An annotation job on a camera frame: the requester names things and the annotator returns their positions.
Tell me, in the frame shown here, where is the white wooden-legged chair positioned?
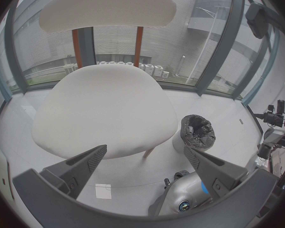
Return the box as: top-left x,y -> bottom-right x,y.
32,0 -> 179,160

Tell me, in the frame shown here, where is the black plastic bag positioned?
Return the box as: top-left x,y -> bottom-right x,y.
180,114 -> 216,152

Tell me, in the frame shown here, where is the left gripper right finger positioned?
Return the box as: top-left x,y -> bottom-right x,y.
183,146 -> 249,200

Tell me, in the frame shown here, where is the window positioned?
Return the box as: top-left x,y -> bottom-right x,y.
0,0 -> 285,102

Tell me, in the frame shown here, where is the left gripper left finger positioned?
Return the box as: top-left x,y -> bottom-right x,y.
39,144 -> 108,200

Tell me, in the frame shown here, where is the white trash bin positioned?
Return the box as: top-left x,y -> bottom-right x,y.
172,129 -> 215,155

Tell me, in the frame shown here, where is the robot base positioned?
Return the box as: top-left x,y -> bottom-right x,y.
148,170 -> 217,217

